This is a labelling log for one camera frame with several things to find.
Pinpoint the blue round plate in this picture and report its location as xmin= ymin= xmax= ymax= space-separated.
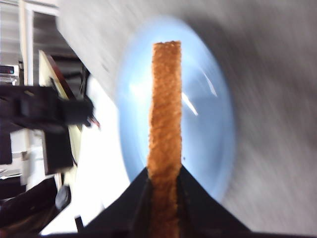
xmin=116 ymin=16 xmax=235 ymax=201

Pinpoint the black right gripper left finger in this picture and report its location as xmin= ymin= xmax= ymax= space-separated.
xmin=84 ymin=168 xmax=152 ymax=235

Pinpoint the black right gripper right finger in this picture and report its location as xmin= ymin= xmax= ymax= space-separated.
xmin=177 ymin=166 xmax=250 ymax=233

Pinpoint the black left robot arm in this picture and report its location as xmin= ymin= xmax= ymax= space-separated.
xmin=0 ymin=85 xmax=94 ymax=175

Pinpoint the white bread slice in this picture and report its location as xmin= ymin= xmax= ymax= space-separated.
xmin=147 ymin=41 xmax=182 ymax=238

